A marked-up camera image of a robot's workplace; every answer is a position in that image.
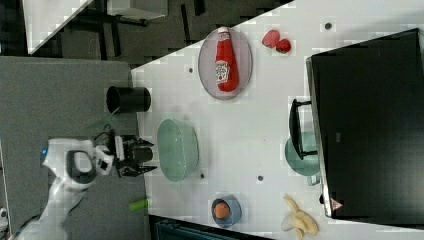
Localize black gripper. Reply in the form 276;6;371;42
109;135;156;177

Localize green plastic strainer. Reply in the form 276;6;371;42
157;119;199;182

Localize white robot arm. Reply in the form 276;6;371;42
8;136;154;240

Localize green spatula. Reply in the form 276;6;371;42
87;109;118;129

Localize green marker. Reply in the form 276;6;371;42
129;199;149;211

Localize black utensil cup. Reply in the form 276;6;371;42
106;86;151;113

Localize orange ball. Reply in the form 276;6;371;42
213;201;230;219

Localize blue bowl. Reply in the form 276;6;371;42
211;195;242;228

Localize red ketchup bottle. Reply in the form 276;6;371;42
215;27;239;92

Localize grey oval plate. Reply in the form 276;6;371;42
198;27;253;100

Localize peeled banana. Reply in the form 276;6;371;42
281;195;319;240

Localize red strawberry half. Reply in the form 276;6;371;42
262;30;280;48

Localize whole red strawberry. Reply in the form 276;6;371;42
275;39;291;54

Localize black toaster oven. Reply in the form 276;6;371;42
307;29;424;229

